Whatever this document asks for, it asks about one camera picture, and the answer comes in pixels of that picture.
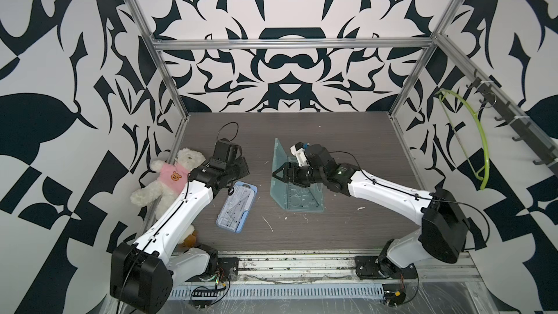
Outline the white teddy bear pink shirt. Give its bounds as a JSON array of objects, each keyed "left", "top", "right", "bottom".
[{"left": 130, "top": 148, "right": 206, "bottom": 219}]

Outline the small brown white plush toy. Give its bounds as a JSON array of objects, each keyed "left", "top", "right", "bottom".
[{"left": 180, "top": 225, "right": 197, "bottom": 248}]

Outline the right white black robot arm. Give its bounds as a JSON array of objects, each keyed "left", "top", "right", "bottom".
[{"left": 273, "top": 142, "right": 469, "bottom": 279}]

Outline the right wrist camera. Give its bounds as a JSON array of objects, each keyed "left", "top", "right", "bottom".
[{"left": 290, "top": 142, "right": 309, "bottom": 167}]

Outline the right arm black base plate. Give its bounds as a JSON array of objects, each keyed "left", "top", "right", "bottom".
[{"left": 355, "top": 256, "right": 419, "bottom": 280}]

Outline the green hanging tube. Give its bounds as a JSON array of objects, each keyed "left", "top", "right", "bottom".
[{"left": 436, "top": 89, "right": 491, "bottom": 190}]

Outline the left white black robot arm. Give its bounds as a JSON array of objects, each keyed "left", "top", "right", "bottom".
[{"left": 109, "top": 138, "right": 249, "bottom": 313}]

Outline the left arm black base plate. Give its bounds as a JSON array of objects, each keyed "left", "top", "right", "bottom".
[{"left": 190, "top": 257, "right": 240, "bottom": 281}]

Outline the teal transparent ruler set case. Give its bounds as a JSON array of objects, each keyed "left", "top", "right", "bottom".
[{"left": 271, "top": 137, "right": 326, "bottom": 214}]

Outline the blue transparent geometry set case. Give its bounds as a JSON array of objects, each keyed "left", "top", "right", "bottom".
[{"left": 216, "top": 182, "right": 257, "bottom": 233}]

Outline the black wall hook rail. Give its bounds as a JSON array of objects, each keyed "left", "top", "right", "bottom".
[{"left": 465, "top": 69, "right": 557, "bottom": 175}]

